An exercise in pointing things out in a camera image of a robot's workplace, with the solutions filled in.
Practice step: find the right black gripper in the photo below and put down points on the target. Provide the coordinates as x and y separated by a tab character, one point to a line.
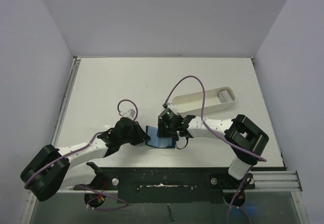
164	131

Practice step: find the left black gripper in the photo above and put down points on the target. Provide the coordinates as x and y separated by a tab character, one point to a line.
141	136

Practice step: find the blue card holder wallet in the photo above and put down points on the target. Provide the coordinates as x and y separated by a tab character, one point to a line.
158	142

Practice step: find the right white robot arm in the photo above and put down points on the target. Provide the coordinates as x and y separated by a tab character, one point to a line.
246	139

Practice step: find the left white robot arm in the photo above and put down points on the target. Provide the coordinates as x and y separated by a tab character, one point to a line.
55	168

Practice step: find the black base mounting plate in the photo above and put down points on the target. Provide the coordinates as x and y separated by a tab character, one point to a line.
166	185

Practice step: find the white oblong tray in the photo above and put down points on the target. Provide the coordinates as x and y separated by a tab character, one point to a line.
190	104

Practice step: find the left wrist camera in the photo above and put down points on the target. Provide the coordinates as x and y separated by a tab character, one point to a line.
130	113

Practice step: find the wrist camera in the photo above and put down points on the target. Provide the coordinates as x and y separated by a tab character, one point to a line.
130	113
169	105

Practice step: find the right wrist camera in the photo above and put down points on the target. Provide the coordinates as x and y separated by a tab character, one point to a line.
169	105

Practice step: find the aluminium rail left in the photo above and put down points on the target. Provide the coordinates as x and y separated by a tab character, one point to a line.
65	100

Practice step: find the aluminium rail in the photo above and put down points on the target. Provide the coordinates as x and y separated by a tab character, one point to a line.
277	181
65	100

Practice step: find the aluminium rail right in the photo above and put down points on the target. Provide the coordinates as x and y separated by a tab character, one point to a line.
277	181

